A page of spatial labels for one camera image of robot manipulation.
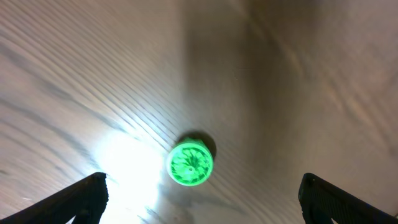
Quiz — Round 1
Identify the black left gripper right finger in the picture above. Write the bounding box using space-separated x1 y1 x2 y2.
298 173 397 224

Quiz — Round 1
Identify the green round disc toy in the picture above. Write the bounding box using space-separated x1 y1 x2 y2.
165 138 214 187

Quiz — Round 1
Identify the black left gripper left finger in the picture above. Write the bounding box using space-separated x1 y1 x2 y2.
1 172 109 224

